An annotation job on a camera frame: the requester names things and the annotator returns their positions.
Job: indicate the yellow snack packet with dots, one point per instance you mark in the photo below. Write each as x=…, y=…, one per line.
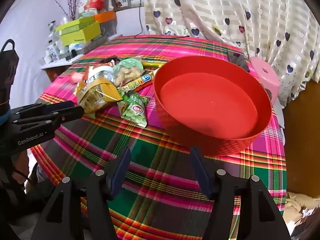
x=100, y=92

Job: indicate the tall green cardboard box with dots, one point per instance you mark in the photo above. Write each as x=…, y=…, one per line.
x=80, y=36

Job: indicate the wooden cabinet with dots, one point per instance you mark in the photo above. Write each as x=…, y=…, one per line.
x=302, y=130

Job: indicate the black smartphone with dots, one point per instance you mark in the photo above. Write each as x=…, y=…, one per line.
x=238, y=61

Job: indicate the purple snack packet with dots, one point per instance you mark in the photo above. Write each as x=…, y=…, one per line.
x=107, y=60

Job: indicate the pink plastic stool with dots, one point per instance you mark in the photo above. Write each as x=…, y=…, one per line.
x=265, y=75

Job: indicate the dried purple flower branches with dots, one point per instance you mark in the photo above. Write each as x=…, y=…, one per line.
x=71, y=2

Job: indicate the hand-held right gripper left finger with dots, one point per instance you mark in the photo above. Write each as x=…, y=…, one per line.
x=120, y=175

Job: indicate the white side table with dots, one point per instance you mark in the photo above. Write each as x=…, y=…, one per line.
x=57, y=65

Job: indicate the pale grey plastic panel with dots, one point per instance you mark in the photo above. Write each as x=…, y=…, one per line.
x=278, y=115

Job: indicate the green pea snack packet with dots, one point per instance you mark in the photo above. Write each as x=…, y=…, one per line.
x=132, y=110

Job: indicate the flat green cardboard box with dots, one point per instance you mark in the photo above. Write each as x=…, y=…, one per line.
x=75, y=25

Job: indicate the orange box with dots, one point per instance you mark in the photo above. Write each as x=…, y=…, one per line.
x=106, y=16

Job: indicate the clear green-label nut packet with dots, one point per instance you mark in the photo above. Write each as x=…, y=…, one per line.
x=127, y=71

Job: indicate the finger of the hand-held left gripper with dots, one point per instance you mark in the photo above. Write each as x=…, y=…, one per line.
x=61, y=105
x=72, y=113

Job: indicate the red round plastic basin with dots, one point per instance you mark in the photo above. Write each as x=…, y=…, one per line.
x=210, y=100

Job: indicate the heart-print striped curtain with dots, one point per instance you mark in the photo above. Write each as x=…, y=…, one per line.
x=225, y=10

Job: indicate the pink jelly cup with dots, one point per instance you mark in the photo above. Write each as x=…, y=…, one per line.
x=76, y=77

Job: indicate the pink green plaid tablecloth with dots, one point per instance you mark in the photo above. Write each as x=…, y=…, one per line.
x=150, y=150

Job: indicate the yellow-green long candy packet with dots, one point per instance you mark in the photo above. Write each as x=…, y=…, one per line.
x=138, y=81

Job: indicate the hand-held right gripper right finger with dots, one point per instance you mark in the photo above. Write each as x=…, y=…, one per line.
x=200, y=172

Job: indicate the yellow-green candy bar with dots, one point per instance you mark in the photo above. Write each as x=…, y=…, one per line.
x=152, y=63

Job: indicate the grey striped box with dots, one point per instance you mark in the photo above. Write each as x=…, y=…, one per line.
x=95, y=43

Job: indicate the beige cloth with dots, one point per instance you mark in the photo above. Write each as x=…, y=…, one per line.
x=297, y=205

